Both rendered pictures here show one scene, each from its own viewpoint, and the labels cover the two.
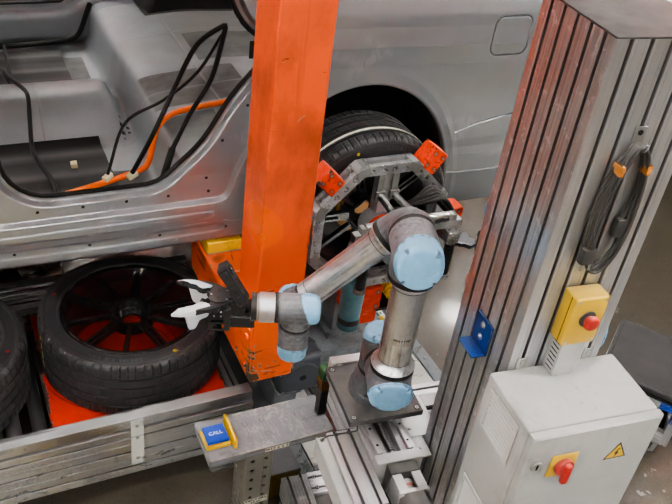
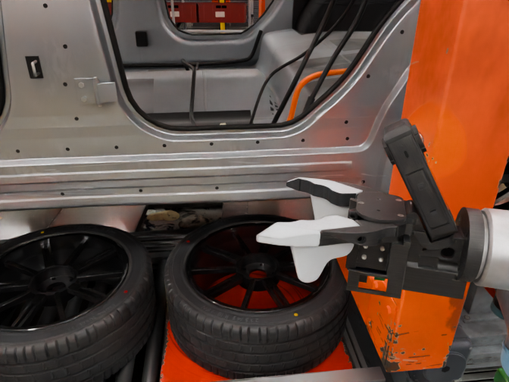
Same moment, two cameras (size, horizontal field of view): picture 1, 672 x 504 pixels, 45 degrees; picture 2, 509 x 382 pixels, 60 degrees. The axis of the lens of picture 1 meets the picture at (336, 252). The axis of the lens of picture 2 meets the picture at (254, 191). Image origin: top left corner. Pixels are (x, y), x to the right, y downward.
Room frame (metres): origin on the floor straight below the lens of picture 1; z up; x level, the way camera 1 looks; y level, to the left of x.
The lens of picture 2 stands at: (1.12, 0.23, 1.46)
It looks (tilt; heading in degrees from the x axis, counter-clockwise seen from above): 29 degrees down; 24
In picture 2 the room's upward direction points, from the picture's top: straight up
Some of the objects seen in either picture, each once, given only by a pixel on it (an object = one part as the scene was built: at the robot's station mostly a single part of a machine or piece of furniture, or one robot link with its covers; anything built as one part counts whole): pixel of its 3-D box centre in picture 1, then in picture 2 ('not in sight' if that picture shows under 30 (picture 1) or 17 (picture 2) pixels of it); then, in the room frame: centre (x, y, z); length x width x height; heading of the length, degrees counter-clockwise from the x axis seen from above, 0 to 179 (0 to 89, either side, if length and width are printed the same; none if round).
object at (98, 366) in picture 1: (132, 329); (257, 286); (2.27, 0.71, 0.39); 0.66 x 0.66 x 0.24
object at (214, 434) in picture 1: (215, 435); not in sight; (1.75, 0.29, 0.47); 0.07 x 0.07 x 0.02; 30
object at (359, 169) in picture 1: (375, 224); not in sight; (2.52, -0.13, 0.85); 0.54 x 0.07 x 0.54; 120
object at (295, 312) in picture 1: (297, 309); not in sight; (1.53, 0.07, 1.21); 0.11 x 0.08 x 0.09; 99
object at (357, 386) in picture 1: (376, 375); not in sight; (1.71, -0.17, 0.87); 0.15 x 0.15 x 0.10
